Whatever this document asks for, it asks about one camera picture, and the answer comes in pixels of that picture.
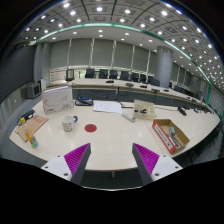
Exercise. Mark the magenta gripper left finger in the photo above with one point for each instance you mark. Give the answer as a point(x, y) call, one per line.
point(71, 166)

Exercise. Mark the white paper sheets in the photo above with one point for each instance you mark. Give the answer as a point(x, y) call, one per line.
point(107, 106)

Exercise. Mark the black office chair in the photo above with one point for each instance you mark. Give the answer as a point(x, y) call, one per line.
point(124, 75)
point(103, 73)
point(113, 74)
point(90, 73)

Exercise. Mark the dark tray with items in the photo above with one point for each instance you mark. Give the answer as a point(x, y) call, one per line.
point(83, 101)

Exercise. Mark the red round coaster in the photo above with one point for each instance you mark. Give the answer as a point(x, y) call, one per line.
point(90, 128)

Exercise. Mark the colourful small bottle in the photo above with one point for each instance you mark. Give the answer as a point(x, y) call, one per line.
point(31, 138)

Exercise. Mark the grey round column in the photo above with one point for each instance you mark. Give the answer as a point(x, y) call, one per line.
point(164, 65)

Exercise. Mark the white mug with blue handle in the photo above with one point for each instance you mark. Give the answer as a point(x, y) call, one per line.
point(69, 122)

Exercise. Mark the beige box with stapler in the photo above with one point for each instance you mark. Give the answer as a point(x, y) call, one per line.
point(144, 110)

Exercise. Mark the white remote control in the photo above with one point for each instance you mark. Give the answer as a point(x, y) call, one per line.
point(129, 117)

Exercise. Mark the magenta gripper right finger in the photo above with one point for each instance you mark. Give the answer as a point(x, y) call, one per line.
point(152, 166)

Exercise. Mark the open red cardboard box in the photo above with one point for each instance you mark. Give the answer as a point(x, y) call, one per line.
point(173, 138)

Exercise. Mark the white cardboard box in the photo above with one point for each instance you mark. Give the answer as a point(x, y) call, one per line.
point(57, 99)

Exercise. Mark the black device with yellow tag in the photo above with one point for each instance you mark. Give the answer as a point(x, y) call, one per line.
point(26, 115)

